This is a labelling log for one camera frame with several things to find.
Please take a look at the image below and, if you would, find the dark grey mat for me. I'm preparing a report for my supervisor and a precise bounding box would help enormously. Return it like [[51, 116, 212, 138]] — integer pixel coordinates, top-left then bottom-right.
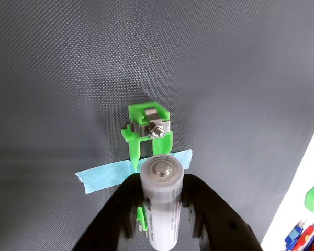
[[0, 0, 314, 251]]

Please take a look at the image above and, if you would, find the blue masking tape strip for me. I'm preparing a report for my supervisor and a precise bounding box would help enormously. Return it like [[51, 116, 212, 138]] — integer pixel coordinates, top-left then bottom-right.
[[75, 149, 194, 195]]

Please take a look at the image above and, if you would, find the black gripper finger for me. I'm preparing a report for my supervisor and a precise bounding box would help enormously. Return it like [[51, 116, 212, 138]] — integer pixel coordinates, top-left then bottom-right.
[[74, 172, 145, 251], [181, 173, 264, 251]]

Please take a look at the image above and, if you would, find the white AA battery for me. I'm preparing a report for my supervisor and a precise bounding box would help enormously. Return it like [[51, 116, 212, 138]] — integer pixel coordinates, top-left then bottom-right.
[[139, 154, 185, 251]]

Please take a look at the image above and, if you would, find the blue connector clip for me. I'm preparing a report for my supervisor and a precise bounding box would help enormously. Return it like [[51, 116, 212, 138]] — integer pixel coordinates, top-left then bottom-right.
[[284, 219, 308, 249]]

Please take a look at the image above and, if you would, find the green battery holder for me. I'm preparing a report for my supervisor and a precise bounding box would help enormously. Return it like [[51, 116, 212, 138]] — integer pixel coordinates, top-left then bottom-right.
[[120, 101, 173, 232]]

